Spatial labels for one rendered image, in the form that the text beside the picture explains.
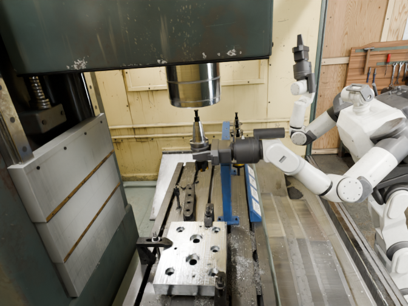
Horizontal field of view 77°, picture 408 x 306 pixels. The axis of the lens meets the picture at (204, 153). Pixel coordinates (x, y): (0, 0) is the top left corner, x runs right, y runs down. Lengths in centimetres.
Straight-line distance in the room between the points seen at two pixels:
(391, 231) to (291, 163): 87
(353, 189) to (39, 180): 92
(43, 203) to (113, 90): 126
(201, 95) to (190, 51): 13
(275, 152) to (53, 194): 67
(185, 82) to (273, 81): 117
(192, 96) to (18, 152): 47
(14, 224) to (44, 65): 42
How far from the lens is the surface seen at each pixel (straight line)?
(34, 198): 84
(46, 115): 96
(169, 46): 66
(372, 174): 98
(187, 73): 70
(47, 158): 87
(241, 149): 80
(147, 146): 204
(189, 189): 133
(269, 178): 182
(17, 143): 80
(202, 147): 82
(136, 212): 191
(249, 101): 183
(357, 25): 368
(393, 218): 148
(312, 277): 126
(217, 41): 64
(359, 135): 116
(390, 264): 173
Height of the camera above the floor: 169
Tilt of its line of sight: 25 degrees down
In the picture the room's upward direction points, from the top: 5 degrees counter-clockwise
